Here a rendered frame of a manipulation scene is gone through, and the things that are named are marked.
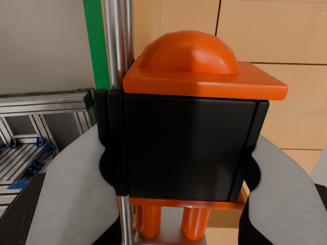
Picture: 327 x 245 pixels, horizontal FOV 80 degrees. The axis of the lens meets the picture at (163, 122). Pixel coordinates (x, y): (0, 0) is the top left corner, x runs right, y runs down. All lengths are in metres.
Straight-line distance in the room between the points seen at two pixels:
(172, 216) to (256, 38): 0.73
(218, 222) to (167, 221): 0.26
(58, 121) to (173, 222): 1.28
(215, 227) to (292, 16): 0.72
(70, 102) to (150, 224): 1.19
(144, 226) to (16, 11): 1.49
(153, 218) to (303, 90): 0.89
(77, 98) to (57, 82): 0.32
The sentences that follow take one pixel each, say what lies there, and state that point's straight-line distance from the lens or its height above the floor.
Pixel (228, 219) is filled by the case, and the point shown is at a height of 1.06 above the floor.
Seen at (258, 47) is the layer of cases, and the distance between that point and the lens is 0.85.
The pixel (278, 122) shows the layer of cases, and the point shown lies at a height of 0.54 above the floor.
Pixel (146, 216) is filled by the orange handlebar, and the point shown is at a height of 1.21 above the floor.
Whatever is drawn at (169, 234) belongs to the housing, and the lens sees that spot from 0.20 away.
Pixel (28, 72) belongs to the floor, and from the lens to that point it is 1.63.
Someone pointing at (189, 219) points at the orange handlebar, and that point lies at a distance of 0.18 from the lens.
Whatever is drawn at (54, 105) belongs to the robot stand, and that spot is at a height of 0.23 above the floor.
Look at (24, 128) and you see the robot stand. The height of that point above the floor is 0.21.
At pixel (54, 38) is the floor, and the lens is 1.48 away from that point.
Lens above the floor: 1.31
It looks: 61 degrees down
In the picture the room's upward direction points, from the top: 179 degrees counter-clockwise
